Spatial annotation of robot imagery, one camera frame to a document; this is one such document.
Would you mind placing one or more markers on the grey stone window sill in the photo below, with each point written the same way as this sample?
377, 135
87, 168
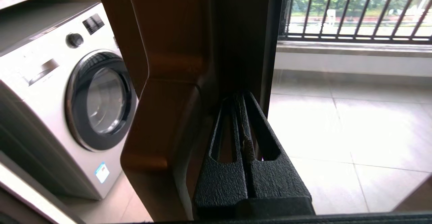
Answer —
354, 49

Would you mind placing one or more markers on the white front-load washing machine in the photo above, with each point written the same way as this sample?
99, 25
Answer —
50, 82

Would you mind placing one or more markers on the black metal balcony railing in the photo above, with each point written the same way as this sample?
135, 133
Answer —
354, 38

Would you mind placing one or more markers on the dark brown sliding glass door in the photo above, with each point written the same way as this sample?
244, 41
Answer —
243, 31

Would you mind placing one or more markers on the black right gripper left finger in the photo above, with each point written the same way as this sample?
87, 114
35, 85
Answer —
219, 183

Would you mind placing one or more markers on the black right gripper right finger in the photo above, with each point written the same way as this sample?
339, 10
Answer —
276, 183

